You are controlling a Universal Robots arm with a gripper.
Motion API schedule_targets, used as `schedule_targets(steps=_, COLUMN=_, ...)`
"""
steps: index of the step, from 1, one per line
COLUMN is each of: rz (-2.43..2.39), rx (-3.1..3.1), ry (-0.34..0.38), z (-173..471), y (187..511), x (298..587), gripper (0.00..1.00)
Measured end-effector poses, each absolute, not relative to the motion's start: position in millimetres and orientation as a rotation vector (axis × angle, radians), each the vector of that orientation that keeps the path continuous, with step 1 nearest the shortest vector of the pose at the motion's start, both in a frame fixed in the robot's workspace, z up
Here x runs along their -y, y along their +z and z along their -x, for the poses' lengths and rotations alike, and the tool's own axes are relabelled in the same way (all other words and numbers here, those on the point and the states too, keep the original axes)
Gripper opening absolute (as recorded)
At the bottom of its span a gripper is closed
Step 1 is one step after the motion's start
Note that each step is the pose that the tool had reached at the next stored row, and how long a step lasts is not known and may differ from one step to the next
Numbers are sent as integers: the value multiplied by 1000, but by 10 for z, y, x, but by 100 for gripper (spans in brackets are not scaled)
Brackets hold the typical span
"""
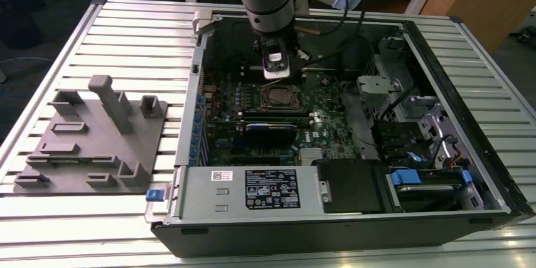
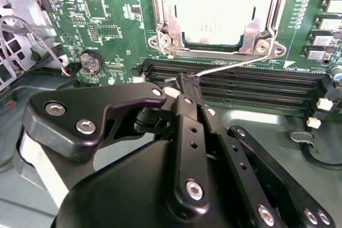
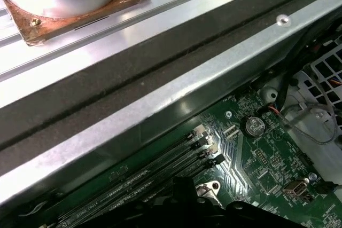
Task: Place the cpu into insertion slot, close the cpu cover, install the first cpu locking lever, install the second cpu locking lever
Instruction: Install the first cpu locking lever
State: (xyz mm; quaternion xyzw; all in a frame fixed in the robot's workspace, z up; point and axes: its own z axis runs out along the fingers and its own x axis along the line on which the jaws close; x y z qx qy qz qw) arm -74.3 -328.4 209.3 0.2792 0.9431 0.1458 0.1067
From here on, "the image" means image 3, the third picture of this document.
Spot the perforated metal drive cage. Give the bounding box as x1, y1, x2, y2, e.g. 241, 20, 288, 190
260, 38, 342, 183

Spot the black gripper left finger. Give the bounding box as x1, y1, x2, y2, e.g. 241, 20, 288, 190
101, 176, 185, 228

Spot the brown square base plate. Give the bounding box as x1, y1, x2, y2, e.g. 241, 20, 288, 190
0, 0, 151, 48

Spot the grey sleeved wire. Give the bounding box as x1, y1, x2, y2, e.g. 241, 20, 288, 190
279, 102, 341, 145

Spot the thick black cable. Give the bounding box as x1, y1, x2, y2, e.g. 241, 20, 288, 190
277, 59, 308, 107

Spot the black sleeved wire bundle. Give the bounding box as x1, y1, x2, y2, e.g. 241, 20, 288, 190
251, 15, 342, 90

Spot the internal USB port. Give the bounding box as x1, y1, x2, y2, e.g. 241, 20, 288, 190
283, 182, 306, 196

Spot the black open PC case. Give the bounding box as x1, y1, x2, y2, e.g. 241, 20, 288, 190
0, 0, 342, 228

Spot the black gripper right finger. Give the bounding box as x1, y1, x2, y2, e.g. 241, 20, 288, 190
184, 177, 318, 228

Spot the coin cell battery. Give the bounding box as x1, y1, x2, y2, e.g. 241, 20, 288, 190
242, 115, 266, 136

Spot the green motherboard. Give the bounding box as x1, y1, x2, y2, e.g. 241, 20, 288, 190
15, 86, 342, 228

